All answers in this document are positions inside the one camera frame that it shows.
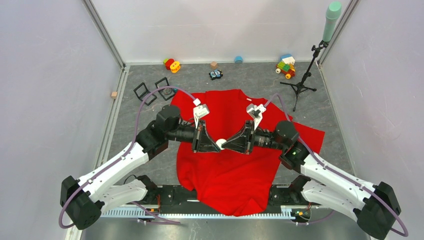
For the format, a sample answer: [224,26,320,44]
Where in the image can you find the round dark brooch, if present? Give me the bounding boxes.
[163,88,173,95]

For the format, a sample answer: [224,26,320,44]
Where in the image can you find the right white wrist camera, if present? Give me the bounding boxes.
[246,103,267,130]

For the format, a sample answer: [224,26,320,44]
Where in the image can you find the brown wooden cube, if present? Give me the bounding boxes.
[209,61,218,70]

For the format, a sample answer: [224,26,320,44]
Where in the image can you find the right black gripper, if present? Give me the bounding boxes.
[221,119,285,155]

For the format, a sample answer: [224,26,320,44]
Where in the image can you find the black display case right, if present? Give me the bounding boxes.
[154,77,177,101]

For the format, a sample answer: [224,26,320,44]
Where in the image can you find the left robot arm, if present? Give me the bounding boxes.
[58,104,221,230]

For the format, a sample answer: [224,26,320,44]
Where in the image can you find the colourful brick toy car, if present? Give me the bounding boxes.
[275,54,296,80]

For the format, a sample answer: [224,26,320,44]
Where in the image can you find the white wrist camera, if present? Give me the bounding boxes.
[193,98,210,128]
[246,103,267,130]

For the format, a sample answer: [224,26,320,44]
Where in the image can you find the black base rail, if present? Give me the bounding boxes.
[138,184,314,214]

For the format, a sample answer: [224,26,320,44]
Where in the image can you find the red t-shirt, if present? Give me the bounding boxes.
[170,88,326,218]

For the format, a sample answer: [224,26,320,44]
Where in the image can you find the tan wooden cube on rail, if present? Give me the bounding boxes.
[110,91,118,100]

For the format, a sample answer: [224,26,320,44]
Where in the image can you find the black display case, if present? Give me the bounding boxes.
[154,77,177,101]
[133,82,158,106]

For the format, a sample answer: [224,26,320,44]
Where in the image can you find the red yellow green toy blocks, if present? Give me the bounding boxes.
[163,58,181,73]

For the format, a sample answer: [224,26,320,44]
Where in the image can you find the blue cylinder block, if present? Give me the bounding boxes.
[233,55,244,64]

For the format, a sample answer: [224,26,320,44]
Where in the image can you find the round orange brooch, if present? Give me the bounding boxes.
[216,138,227,150]

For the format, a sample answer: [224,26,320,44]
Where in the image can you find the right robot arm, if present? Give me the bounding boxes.
[217,120,401,240]

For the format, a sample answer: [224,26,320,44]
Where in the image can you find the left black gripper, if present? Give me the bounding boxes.
[166,119,221,154]

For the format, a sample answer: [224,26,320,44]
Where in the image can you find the green microphone on tripod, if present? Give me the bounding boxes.
[280,1,342,112]

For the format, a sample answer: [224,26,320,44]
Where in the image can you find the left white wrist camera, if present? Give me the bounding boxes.
[193,98,210,128]

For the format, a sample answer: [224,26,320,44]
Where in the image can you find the black display case left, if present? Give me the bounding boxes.
[133,82,158,106]

